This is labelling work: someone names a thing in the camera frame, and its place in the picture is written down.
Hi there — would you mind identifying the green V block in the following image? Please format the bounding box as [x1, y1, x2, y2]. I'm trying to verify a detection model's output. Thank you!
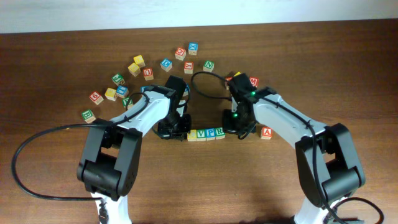
[197, 129, 206, 141]

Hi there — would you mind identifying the red 6 block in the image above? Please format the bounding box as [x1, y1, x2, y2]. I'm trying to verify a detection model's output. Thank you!
[89, 91, 104, 105]

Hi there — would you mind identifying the yellow block lower pair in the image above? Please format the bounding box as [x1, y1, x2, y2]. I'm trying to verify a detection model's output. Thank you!
[127, 63, 141, 77]

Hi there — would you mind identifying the red G block top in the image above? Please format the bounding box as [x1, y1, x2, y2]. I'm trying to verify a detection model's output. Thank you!
[175, 47, 187, 61]

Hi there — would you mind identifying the blue block left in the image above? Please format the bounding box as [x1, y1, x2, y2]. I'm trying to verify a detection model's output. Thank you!
[116, 85, 129, 98]

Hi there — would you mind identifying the yellow block left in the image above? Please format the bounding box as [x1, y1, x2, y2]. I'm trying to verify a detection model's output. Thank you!
[104, 88, 118, 101]

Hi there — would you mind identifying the blue P block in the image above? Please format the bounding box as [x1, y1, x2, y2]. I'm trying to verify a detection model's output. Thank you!
[205, 128, 216, 141]

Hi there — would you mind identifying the green B block far left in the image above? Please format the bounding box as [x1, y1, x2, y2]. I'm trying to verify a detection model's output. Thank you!
[81, 110, 96, 123]

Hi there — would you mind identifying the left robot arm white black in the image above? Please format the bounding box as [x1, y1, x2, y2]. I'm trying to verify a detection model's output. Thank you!
[76, 76, 191, 223]

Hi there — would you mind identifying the green R block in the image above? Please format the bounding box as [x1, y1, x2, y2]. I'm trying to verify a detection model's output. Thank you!
[215, 127, 226, 139]

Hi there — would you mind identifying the green N block upper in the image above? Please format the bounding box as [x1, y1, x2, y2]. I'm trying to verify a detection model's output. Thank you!
[203, 60, 215, 72]

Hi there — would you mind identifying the red E block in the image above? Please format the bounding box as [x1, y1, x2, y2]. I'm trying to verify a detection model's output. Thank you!
[224, 77, 232, 90]

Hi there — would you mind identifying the red Y block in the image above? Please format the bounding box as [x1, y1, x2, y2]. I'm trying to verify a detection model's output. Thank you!
[183, 62, 194, 74]

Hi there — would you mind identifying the blue D block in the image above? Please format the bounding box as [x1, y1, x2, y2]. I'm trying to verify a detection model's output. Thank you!
[160, 58, 173, 72]

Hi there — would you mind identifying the green b block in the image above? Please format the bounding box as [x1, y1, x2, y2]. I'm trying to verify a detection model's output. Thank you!
[122, 97, 134, 110]
[81, 110, 96, 123]

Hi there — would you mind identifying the green J block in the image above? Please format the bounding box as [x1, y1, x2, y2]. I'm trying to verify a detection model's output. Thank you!
[111, 73, 125, 86]

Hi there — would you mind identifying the yellow block upper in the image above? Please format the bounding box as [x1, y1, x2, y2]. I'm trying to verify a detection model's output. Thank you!
[133, 55, 146, 68]

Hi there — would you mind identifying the red A block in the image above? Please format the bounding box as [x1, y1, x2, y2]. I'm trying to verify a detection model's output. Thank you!
[261, 127, 273, 139]

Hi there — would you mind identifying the green B block centre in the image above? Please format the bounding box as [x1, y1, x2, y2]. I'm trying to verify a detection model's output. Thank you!
[122, 97, 134, 110]

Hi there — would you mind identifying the red U block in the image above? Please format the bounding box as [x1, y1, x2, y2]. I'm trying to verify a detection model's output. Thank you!
[142, 68, 154, 81]

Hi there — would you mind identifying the blue 5 block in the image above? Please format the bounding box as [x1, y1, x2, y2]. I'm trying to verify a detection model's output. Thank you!
[140, 86, 147, 93]

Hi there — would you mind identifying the blue X block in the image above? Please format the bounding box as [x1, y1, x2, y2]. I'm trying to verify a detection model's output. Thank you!
[188, 42, 198, 55]

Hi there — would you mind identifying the red M block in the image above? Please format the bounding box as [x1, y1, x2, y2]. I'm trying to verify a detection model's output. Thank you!
[249, 77, 259, 87]

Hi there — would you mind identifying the blue H block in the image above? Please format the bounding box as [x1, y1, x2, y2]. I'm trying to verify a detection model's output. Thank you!
[183, 85, 190, 96]

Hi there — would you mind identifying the yellow C block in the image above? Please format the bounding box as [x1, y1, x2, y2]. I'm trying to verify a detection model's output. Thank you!
[187, 129, 197, 142]

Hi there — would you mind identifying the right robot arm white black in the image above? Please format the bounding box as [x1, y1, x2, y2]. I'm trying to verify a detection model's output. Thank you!
[223, 73, 366, 223]

